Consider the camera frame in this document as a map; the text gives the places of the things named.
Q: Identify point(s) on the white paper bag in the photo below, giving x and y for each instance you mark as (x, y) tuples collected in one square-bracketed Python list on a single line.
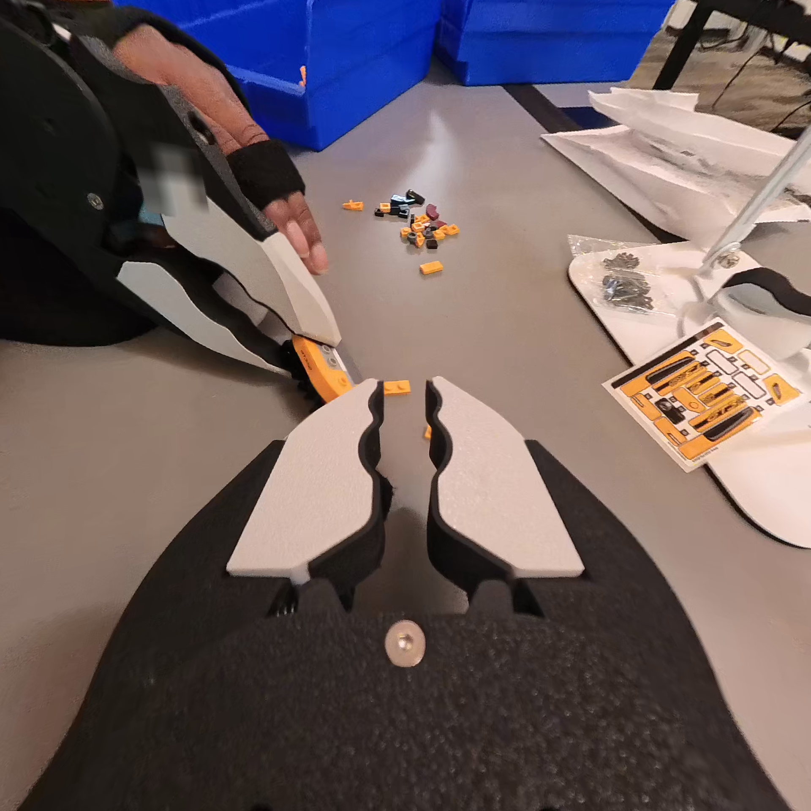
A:
[(665, 114), (633, 171)]

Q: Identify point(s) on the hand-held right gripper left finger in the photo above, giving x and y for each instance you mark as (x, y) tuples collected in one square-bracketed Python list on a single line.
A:
[(310, 488)]

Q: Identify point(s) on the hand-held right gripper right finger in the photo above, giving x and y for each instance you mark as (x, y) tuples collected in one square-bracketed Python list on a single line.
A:
[(500, 494)]

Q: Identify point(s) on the lego sticker sheet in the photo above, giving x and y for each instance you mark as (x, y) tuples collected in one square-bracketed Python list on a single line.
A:
[(697, 393)]

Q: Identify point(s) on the orange grey lego assembly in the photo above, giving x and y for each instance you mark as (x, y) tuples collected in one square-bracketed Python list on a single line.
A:
[(317, 370)]

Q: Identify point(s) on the person's left hand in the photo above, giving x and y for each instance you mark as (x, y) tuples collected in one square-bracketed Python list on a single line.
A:
[(203, 95)]

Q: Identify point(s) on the pile of small lego pieces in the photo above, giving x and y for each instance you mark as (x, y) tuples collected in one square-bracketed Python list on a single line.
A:
[(418, 225)]

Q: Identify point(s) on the orange lego plate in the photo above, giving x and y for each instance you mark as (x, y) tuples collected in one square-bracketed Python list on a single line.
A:
[(396, 387), (431, 268)]

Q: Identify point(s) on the plastic bag of black parts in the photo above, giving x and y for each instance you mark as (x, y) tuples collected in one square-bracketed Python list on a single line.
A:
[(624, 285)]

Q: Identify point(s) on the white book stand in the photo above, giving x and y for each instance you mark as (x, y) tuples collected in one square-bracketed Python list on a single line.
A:
[(760, 494)]

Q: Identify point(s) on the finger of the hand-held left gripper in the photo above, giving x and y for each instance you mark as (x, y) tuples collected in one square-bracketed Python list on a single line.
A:
[(253, 266), (171, 298)]

